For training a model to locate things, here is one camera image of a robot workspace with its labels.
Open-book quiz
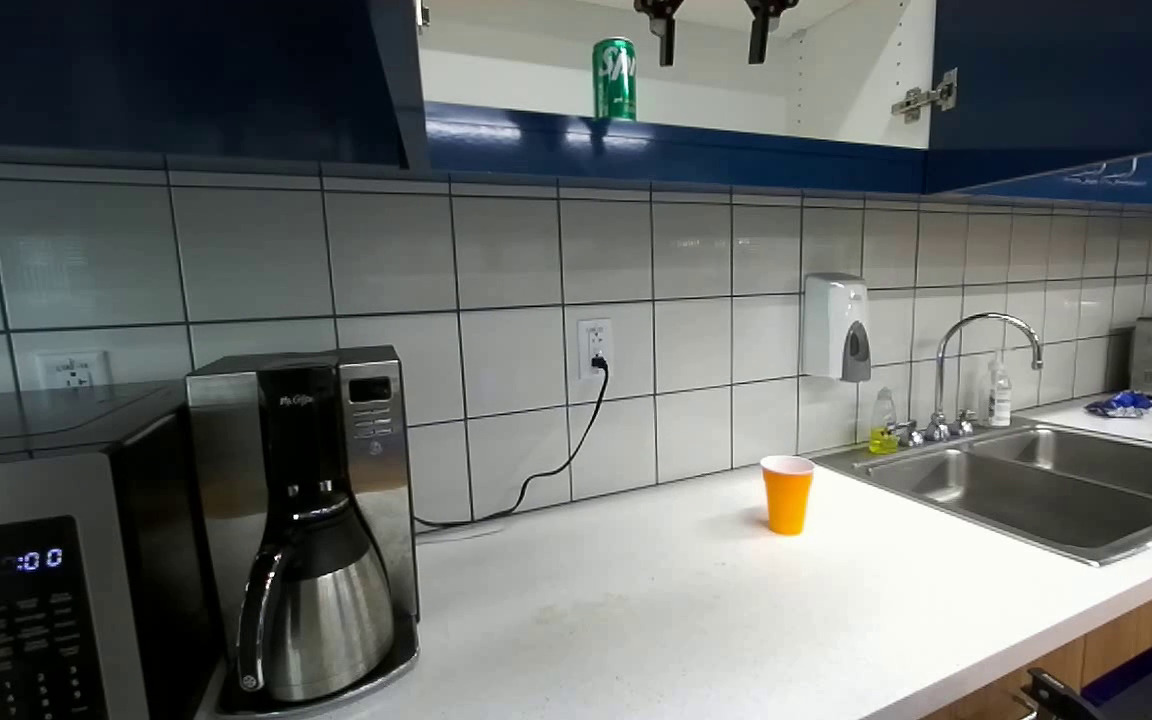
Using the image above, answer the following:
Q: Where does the steel coffee carafe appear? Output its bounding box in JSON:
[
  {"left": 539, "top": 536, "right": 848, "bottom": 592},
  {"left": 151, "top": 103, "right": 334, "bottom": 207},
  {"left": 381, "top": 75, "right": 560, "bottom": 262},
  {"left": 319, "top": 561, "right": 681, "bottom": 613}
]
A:
[{"left": 236, "top": 500, "right": 395, "bottom": 705}]

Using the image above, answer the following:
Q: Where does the green Sprite can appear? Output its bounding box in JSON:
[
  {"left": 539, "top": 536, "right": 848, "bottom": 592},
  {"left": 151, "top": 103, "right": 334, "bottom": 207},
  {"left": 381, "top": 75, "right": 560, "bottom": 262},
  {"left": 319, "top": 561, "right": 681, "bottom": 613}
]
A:
[{"left": 592, "top": 38, "right": 638, "bottom": 122}]

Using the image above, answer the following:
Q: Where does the black coffee maker power cord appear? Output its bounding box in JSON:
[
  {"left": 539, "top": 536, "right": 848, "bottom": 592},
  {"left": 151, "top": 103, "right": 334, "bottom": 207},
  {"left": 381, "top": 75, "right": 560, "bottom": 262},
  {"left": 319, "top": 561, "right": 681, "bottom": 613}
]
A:
[{"left": 411, "top": 351, "right": 618, "bottom": 536}]

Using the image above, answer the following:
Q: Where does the metal cabinet hinge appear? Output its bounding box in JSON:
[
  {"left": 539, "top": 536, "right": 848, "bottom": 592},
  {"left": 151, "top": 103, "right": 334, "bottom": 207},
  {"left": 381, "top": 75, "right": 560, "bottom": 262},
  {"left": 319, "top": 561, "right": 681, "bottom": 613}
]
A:
[{"left": 891, "top": 69, "right": 959, "bottom": 124}]

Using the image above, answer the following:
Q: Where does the white wall power outlet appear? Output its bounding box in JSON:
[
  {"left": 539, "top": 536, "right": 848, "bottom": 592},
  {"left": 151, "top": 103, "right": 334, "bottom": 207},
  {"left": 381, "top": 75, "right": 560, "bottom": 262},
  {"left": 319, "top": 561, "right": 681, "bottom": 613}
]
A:
[{"left": 576, "top": 319, "right": 612, "bottom": 384}]

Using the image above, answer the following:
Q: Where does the stainless steel sink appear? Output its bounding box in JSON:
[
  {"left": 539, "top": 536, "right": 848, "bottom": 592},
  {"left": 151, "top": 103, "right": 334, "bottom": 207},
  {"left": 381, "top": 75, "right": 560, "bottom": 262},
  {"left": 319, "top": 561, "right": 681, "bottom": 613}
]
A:
[{"left": 841, "top": 423, "right": 1152, "bottom": 565}]

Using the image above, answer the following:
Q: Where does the white wall soap dispenser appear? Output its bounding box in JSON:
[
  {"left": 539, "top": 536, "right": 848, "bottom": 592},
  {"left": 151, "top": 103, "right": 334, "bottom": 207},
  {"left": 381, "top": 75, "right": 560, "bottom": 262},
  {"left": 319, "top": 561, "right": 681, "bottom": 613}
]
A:
[{"left": 804, "top": 278, "right": 874, "bottom": 384}]

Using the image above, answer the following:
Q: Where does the blue plate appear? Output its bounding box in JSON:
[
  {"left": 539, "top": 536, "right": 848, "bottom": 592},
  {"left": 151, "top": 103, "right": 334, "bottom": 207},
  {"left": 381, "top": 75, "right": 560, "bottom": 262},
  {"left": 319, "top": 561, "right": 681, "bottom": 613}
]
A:
[{"left": 1084, "top": 389, "right": 1152, "bottom": 419}]

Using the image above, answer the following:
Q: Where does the black steel coffee maker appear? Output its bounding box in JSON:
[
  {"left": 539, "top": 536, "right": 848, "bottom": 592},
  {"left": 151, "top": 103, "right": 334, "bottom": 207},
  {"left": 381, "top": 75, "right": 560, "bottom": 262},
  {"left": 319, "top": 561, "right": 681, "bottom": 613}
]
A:
[{"left": 188, "top": 346, "right": 422, "bottom": 718}]

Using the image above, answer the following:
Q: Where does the chrome sink faucet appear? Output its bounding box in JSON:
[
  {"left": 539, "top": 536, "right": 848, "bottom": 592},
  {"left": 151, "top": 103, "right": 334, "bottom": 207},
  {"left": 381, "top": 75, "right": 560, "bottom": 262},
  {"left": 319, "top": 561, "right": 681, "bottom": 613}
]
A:
[{"left": 897, "top": 308, "right": 1049, "bottom": 450}]

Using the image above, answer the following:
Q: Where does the blue cabinet door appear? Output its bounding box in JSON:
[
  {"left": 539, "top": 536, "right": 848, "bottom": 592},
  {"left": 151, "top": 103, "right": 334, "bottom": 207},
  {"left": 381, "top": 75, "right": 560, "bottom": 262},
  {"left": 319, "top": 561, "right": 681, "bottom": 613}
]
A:
[{"left": 0, "top": 0, "right": 426, "bottom": 168}]

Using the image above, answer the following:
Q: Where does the white outlet behind microwave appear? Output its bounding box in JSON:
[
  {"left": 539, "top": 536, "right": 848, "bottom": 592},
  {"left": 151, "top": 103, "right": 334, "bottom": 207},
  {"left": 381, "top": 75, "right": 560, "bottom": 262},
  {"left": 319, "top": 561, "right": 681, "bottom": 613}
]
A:
[{"left": 40, "top": 351, "right": 112, "bottom": 393}]

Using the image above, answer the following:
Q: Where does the yellow-green dish soap bottle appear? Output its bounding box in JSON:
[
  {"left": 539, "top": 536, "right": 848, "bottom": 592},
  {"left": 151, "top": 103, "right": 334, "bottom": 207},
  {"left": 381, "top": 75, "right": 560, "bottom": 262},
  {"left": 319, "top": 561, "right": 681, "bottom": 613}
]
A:
[{"left": 863, "top": 389, "right": 901, "bottom": 455}]

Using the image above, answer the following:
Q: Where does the blue upper cabinet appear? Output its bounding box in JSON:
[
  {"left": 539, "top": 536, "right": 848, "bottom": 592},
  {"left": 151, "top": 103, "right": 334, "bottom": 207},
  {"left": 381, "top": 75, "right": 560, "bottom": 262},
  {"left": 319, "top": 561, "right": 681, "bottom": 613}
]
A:
[{"left": 411, "top": 0, "right": 1152, "bottom": 188}]

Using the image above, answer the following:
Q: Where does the stainless steel microwave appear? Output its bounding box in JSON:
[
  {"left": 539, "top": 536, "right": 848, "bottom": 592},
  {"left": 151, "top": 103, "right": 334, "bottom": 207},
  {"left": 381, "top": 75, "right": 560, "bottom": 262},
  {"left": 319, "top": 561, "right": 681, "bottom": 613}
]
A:
[{"left": 0, "top": 384, "right": 220, "bottom": 720}]

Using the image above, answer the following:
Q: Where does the clear soap pump bottle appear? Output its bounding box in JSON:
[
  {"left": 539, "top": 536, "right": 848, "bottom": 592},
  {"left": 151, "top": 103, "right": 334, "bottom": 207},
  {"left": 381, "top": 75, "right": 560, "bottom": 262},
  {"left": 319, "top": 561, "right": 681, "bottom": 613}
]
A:
[{"left": 990, "top": 359, "right": 1012, "bottom": 427}]

